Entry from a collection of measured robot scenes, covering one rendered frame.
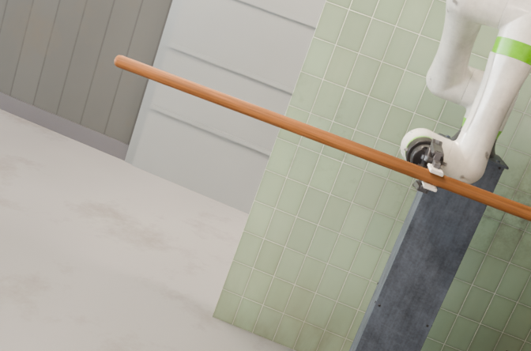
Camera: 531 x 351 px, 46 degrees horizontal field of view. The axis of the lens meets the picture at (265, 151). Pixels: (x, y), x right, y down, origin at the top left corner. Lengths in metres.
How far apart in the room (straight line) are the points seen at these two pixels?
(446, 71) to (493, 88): 0.31
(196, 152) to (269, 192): 1.71
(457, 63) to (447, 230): 0.54
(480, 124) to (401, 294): 0.71
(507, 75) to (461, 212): 0.55
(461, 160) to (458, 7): 0.41
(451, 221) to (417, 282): 0.24
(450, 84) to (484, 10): 0.38
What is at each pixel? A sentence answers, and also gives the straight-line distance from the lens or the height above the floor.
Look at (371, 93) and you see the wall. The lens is 2.60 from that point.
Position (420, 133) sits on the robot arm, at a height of 1.24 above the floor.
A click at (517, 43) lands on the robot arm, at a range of 1.76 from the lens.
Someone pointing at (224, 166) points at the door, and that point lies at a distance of 4.31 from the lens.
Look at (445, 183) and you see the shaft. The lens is 1.43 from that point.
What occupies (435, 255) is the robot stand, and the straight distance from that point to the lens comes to 2.15.
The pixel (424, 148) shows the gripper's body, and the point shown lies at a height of 1.22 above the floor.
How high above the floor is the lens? 1.45
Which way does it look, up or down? 14 degrees down
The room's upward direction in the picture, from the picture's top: 20 degrees clockwise
